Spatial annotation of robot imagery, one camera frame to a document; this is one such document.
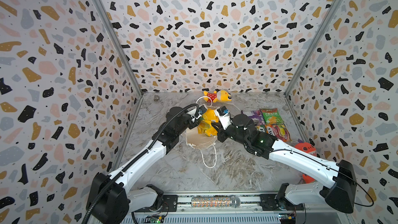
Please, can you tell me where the white printed paper bag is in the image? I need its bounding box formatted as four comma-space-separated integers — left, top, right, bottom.
184, 96, 220, 169

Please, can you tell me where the yellow lemon candy bag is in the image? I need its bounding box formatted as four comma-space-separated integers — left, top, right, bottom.
197, 109, 219, 137

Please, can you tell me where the purple snack packet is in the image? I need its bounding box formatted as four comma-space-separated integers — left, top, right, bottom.
241, 110, 265, 126

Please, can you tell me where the Fox's fruits candy bag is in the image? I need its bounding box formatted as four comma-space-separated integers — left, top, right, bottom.
265, 123, 291, 142

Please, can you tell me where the green corn chips bag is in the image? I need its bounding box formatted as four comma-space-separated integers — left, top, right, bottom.
260, 108, 284, 124

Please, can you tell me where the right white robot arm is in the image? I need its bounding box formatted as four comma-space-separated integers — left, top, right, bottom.
211, 114, 357, 214

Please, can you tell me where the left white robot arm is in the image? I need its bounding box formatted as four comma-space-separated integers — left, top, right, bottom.
82, 103, 206, 224

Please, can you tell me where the yellow plush toy red dress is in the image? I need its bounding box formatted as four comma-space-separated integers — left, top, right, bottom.
204, 90, 232, 103

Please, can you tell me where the glittery cylinder tube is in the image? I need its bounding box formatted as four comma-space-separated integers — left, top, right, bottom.
191, 196, 241, 208

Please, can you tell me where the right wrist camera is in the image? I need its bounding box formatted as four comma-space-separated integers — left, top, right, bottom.
215, 106, 231, 130

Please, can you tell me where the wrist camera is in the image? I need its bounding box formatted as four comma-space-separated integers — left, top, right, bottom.
188, 104, 207, 123
215, 106, 231, 130

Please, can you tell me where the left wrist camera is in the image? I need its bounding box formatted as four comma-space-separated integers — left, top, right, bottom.
188, 104, 207, 123

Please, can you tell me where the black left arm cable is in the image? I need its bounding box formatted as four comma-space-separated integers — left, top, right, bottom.
80, 103, 200, 224

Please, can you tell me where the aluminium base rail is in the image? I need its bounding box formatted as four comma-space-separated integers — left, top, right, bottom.
116, 191, 352, 224

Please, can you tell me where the aluminium left corner post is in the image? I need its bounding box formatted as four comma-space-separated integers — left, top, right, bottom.
92, 0, 143, 98

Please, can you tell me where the aluminium corner post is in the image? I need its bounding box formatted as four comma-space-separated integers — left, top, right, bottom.
284, 0, 343, 98
92, 0, 143, 98

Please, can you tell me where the aluminium right corner post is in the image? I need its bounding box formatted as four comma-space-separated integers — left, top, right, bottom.
284, 0, 343, 98

